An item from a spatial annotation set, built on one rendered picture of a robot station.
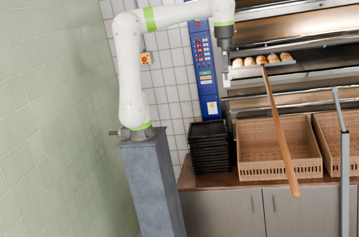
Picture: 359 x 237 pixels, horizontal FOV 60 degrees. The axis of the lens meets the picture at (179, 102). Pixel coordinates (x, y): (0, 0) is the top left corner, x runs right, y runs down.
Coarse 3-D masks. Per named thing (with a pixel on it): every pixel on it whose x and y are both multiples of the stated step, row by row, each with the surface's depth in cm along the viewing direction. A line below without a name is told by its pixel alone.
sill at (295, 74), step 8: (296, 72) 238; (304, 72) 235; (312, 72) 233; (320, 72) 232; (328, 72) 231; (336, 72) 230; (344, 72) 229; (232, 80) 247; (240, 80) 244; (248, 80) 243; (256, 80) 242; (272, 80) 240
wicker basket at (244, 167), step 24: (240, 120) 252; (264, 120) 249; (288, 120) 244; (240, 144) 254; (264, 144) 250; (288, 144) 246; (312, 144) 227; (240, 168) 216; (264, 168) 212; (312, 168) 218
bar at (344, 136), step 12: (348, 84) 196; (240, 96) 210; (252, 96) 209; (264, 96) 207; (336, 96) 196; (336, 108) 195; (348, 132) 183; (348, 144) 185; (348, 156) 188; (348, 168) 191; (348, 180) 193; (348, 192) 196; (348, 204) 199; (348, 216) 202; (348, 228) 205
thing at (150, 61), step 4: (140, 52) 247; (144, 52) 243; (148, 52) 242; (140, 56) 244; (144, 56) 243; (148, 56) 243; (152, 56) 248; (140, 60) 245; (148, 60) 244; (152, 60) 247; (140, 64) 247; (144, 64) 246; (148, 64) 245
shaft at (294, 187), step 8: (264, 72) 242; (264, 80) 225; (272, 96) 191; (272, 104) 178; (272, 112) 169; (280, 128) 149; (280, 136) 141; (280, 144) 136; (288, 152) 128; (288, 160) 122; (288, 168) 117; (288, 176) 113; (296, 184) 108; (296, 192) 104
